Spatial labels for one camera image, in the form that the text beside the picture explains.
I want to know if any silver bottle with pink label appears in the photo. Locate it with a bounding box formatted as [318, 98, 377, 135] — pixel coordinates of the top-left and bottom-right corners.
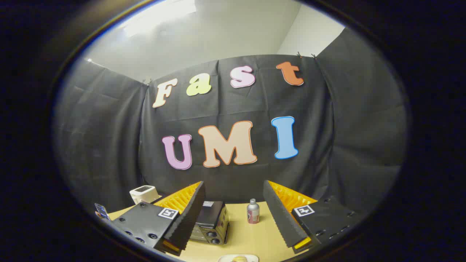
[247, 199, 260, 224]

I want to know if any white pop-up toaster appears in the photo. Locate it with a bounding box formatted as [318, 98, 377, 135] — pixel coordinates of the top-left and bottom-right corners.
[130, 185, 160, 205]

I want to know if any white plate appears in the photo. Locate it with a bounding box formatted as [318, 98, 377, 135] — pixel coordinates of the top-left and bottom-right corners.
[218, 254, 259, 262]

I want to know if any smartphone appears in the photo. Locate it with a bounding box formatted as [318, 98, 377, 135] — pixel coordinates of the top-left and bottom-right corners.
[94, 203, 110, 221]

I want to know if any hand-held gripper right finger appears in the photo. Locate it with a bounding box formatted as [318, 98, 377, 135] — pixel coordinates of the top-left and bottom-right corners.
[263, 180, 364, 254]

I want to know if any black toaster oven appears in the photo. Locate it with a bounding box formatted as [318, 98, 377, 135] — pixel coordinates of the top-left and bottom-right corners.
[189, 201, 230, 245]

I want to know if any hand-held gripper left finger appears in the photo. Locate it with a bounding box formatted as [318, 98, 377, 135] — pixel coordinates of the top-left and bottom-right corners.
[109, 181, 206, 257]

